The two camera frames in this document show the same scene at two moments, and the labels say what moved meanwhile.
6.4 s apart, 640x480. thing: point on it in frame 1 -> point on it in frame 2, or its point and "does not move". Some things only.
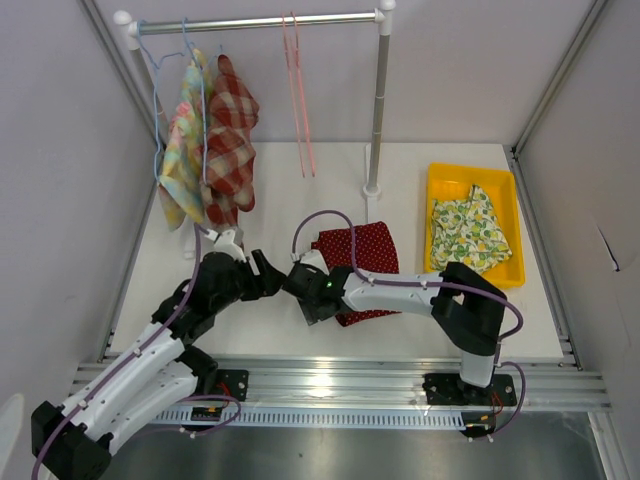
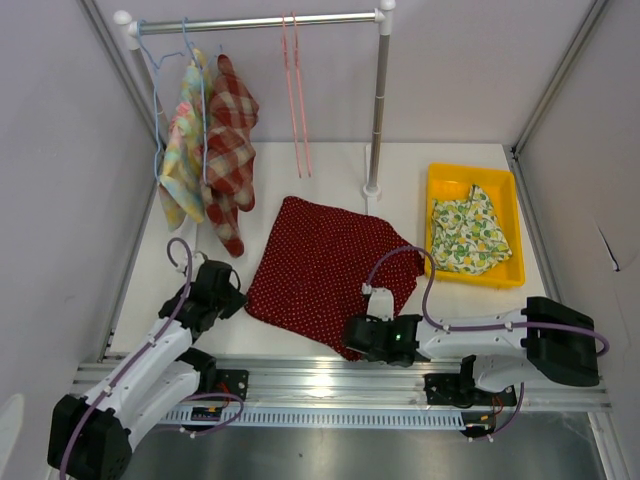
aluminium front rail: [551, 384] does not move
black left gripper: [266, 283] -> [237, 301]
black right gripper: [312, 312] -> [376, 320]
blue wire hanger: [156, 68] does not move
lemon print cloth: [467, 231] does not move
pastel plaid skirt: [183, 188] does not move
